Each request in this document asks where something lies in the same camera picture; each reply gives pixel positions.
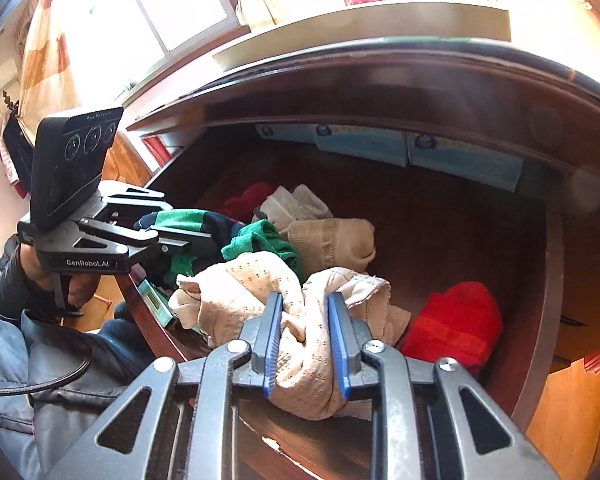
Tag grey socks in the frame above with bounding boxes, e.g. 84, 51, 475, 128
254, 184, 333, 231

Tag small green box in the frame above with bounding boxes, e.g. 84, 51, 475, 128
139, 280, 179, 329

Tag beige dotted underwear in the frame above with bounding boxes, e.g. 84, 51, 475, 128
170, 251, 412, 421

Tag wide beige window curtain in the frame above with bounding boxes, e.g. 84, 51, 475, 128
19, 0, 81, 122

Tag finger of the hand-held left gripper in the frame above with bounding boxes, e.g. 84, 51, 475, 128
99, 181, 174, 212
75, 217, 216, 262

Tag shallow cardboard tray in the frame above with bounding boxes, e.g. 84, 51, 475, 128
212, 2, 512, 73

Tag bright red fleece cloth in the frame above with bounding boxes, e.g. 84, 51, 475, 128
397, 281, 504, 378

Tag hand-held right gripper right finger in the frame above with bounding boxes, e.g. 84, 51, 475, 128
326, 291, 561, 480

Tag dark hanging garment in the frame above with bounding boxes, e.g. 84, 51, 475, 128
0, 110, 35, 199

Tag tan sock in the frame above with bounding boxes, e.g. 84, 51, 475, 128
280, 218, 376, 275

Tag black cable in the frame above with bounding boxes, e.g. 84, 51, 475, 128
0, 355, 94, 397

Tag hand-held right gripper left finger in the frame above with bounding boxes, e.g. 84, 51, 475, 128
45, 291, 286, 480

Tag person's left forearm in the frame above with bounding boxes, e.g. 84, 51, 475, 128
0, 234, 46, 307

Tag dark framed window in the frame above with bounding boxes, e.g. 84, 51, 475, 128
60, 0, 251, 93

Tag green striped underwear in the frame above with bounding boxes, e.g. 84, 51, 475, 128
134, 209, 303, 286

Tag person's left hand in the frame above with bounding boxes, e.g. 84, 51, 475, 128
19, 251, 99, 312

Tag maroon cloth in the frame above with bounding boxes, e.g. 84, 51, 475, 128
217, 181, 273, 223

